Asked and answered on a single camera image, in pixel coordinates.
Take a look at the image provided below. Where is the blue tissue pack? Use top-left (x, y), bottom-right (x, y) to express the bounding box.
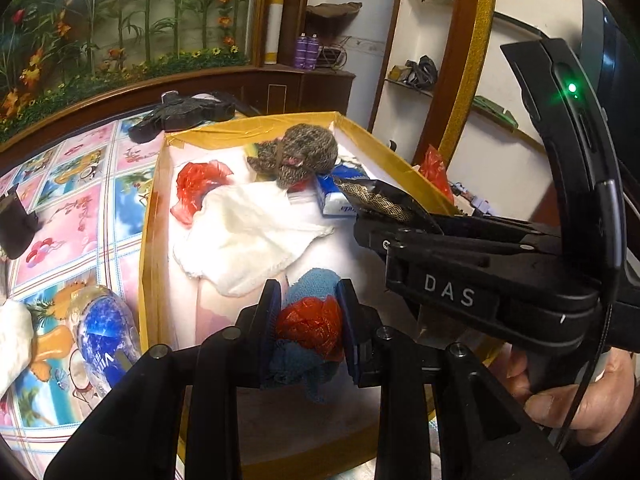
top-left (314, 162), bottom-right (371, 218)

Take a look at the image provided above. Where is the bundle of black straps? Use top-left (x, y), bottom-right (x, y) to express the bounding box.
top-left (405, 55), bottom-right (438, 86)

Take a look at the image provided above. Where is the black electric motor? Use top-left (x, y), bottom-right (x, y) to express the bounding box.
top-left (0, 182), bottom-right (43, 261)

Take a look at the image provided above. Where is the black patterned pouch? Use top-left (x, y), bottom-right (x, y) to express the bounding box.
top-left (334, 176), bottom-right (443, 236)

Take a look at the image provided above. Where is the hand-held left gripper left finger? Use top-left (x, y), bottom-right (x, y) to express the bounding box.
top-left (42, 280), bottom-right (282, 480)

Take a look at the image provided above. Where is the orange-red plastic bag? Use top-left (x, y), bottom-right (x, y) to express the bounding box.
top-left (170, 160), bottom-right (233, 226)

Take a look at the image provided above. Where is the white and yellow roll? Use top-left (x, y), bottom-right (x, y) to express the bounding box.
top-left (264, 0), bottom-right (291, 66)

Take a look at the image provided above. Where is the white towel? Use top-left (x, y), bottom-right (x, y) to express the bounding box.
top-left (0, 300), bottom-right (35, 401)

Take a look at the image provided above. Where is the white cloth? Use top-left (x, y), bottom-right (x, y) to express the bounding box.
top-left (172, 182), bottom-right (335, 297)

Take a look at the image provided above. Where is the person's right hand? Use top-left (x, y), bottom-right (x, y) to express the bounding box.
top-left (490, 345), bottom-right (640, 446)

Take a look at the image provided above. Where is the grey-brown knit cloth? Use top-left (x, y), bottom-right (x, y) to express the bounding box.
top-left (246, 122), bottom-right (338, 191)

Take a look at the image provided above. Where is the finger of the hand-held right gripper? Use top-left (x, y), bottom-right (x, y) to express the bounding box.
top-left (354, 215), bottom-right (506, 268)
top-left (430, 212), bottom-right (563, 241)

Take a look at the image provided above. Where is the dark wooden cabinet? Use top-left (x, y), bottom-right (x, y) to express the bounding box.
top-left (250, 65), bottom-right (357, 118)

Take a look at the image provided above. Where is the yellow-edged white box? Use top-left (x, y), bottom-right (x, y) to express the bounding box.
top-left (137, 111), bottom-right (501, 471)

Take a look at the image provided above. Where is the red hanging plastic bag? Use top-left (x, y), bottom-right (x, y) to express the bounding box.
top-left (417, 144), bottom-right (456, 206)

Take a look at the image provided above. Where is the artificial flower display case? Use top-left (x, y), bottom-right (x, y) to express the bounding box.
top-left (0, 0), bottom-right (266, 136)

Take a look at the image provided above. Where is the black plastic toy gun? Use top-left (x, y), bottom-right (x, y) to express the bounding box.
top-left (127, 91), bottom-right (236, 143)

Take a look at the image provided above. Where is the blue plastic packet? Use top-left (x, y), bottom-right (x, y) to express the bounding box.
top-left (70, 285), bottom-right (143, 396)

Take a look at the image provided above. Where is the blue knit cloth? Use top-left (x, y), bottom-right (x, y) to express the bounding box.
top-left (262, 267), bottom-right (351, 406)

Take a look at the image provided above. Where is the wire basket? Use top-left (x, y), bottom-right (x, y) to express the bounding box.
top-left (317, 42), bottom-right (348, 68)

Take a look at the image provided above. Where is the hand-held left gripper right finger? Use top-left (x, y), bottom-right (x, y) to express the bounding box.
top-left (336, 279), bottom-right (571, 480)

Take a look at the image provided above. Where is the red mesh ball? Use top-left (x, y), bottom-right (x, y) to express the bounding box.
top-left (275, 296), bottom-right (346, 361)

